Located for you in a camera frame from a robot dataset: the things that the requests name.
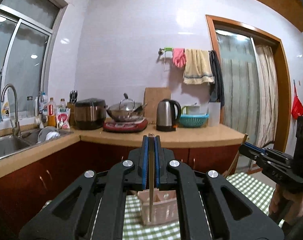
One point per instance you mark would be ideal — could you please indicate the knife block with knives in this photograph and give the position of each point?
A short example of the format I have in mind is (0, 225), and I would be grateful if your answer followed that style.
(71, 105)

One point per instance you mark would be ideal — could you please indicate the wooden chopstick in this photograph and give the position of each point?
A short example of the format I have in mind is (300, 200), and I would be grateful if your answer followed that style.
(151, 155)

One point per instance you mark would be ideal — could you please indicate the striped door curtain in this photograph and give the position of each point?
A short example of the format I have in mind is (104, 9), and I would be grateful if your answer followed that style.
(250, 84)

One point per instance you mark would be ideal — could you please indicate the pink perforated utensil holder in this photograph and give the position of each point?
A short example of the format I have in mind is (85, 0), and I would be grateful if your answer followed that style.
(163, 210)

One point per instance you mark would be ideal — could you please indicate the wooden cutting board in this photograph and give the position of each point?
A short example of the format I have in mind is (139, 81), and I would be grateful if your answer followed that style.
(152, 96)

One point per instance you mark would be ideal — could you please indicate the teal plastic colander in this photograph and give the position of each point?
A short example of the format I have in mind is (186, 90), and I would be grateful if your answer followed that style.
(193, 121)

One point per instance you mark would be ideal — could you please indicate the orange oil bottle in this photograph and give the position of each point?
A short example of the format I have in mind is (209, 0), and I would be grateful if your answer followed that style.
(51, 112)

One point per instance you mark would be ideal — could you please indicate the stainless electric kettle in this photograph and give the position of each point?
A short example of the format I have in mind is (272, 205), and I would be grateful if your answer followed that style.
(167, 115)

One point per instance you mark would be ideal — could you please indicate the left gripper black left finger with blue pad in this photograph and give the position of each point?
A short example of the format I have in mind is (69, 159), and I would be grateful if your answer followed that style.
(92, 207)

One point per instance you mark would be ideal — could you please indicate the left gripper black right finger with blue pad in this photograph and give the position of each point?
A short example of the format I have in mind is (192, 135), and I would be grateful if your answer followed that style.
(209, 206)

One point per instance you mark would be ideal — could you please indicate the yellow hanging towel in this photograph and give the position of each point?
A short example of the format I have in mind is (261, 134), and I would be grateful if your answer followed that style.
(197, 69)

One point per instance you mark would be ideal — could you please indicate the red white snack bag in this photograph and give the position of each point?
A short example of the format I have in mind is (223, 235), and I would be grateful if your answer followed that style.
(62, 118)

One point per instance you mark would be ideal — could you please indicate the dark hanging cloth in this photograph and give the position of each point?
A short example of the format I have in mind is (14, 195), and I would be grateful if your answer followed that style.
(216, 89)

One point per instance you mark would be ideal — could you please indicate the pink rubber glove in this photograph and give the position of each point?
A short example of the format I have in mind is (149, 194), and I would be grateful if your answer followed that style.
(179, 57)

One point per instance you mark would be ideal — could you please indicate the steel wok with lid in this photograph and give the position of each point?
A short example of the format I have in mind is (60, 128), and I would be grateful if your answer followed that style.
(127, 110)

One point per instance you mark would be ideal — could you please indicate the green checked tablecloth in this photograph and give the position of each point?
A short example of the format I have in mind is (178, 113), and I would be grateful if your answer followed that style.
(256, 191)

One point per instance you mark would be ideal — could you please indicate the person's right hand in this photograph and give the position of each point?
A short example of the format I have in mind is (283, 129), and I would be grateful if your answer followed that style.
(285, 205)

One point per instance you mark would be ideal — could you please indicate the red induction cooker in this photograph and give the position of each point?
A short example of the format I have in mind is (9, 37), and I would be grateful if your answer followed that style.
(125, 127)

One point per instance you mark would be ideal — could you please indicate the black rice cooker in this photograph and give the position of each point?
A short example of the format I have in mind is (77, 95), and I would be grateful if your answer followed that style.
(90, 113)

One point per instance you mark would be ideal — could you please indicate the white spray bottle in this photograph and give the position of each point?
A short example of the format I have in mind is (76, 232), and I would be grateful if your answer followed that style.
(5, 111)

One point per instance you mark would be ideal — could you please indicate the red hanging bag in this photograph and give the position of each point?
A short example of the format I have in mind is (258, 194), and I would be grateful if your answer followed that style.
(297, 107)

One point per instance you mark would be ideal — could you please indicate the white green mug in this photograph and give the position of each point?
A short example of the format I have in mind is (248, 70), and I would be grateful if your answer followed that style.
(191, 110)

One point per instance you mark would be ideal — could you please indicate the steel sink with dishes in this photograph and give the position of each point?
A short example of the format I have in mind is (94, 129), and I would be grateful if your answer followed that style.
(11, 144)

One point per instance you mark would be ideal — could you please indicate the white translucent container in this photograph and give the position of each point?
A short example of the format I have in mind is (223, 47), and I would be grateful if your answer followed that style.
(214, 114)

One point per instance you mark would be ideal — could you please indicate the dark red kitchen cabinets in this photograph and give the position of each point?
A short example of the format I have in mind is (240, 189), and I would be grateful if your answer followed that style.
(24, 192)

